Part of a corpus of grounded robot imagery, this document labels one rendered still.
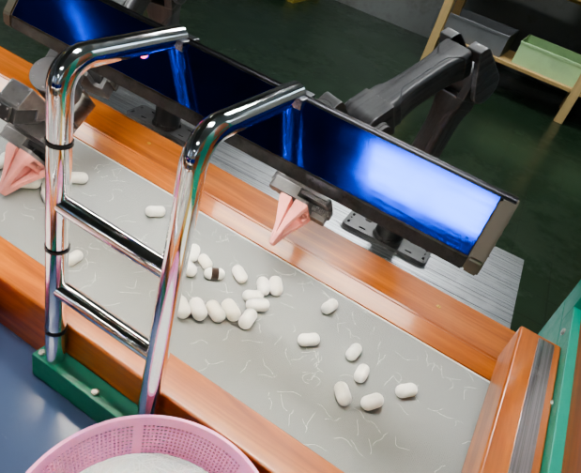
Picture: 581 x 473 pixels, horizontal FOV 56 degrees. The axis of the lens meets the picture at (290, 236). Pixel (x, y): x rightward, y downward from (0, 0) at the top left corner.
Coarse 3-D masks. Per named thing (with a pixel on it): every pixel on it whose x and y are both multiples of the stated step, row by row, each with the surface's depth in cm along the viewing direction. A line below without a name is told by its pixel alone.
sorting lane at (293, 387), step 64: (0, 128) 102; (128, 192) 97; (256, 256) 92; (128, 320) 74; (192, 320) 77; (256, 320) 81; (320, 320) 84; (384, 320) 88; (256, 384) 71; (320, 384) 74; (384, 384) 77; (448, 384) 81; (320, 448) 66; (384, 448) 69; (448, 448) 72
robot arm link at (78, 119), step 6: (84, 90) 90; (84, 96) 88; (78, 102) 87; (84, 102) 88; (90, 102) 89; (78, 108) 88; (84, 108) 88; (90, 108) 90; (78, 114) 88; (84, 114) 89; (78, 120) 88; (78, 126) 89
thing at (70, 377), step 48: (96, 48) 49; (144, 48) 54; (48, 96) 48; (288, 96) 52; (48, 144) 50; (192, 144) 43; (48, 192) 54; (192, 192) 45; (48, 240) 57; (48, 288) 61; (48, 336) 66; (144, 336) 59; (48, 384) 70; (96, 384) 68; (144, 384) 60
